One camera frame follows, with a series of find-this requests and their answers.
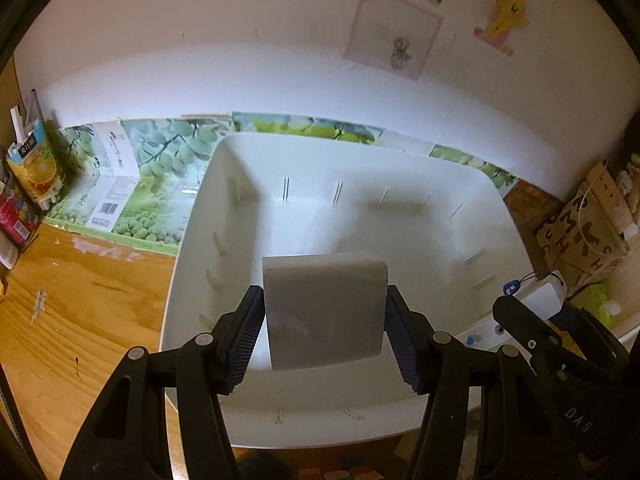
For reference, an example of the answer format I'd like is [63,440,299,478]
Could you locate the green tissue packet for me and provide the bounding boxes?
[575,282,623,331]

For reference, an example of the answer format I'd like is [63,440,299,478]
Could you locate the white plastic bin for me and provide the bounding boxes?
[160,132,536,448]

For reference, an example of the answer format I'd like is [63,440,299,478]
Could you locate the pink-framed drawing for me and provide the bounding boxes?
[342,0,445,81]

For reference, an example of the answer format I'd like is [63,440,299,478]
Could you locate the brown cardboard sheet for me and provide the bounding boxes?
[501,179,558,243]

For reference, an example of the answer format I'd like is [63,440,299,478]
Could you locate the white bottle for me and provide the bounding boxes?
[0,230,21,271]

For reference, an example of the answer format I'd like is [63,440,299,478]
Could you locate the red snack packet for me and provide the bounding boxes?
[0,182,42,247]

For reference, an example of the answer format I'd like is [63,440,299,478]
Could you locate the white rectangular box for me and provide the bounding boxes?
[261,251,390,373]

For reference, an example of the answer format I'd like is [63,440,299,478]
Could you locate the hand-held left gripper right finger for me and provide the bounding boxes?
[382,284,581,480]

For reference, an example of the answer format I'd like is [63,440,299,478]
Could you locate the yellow pony sticker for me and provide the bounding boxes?
[474,0,530,54]

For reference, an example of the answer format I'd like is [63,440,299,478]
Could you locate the orange juice carton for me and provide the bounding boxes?
[6,120,67,211]

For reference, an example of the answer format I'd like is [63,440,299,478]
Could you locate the fruit-print cardboard panel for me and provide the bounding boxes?
[45,117,233,257]
[429,144,520,188]
[232,111,387,147]

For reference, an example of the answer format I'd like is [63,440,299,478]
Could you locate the clear triangle ruler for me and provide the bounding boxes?
[26,88,47,127]

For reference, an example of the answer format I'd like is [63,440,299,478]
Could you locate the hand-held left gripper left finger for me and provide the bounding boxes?
[60,285,266,480]

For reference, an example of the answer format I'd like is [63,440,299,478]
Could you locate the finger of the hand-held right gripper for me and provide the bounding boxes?
[492,295,630,377]

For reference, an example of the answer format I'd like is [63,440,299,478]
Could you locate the plush toy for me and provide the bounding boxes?
[616,151,640,197]

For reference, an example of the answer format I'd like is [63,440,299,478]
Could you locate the white box with blue tag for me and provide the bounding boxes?
[502,270,568,320]

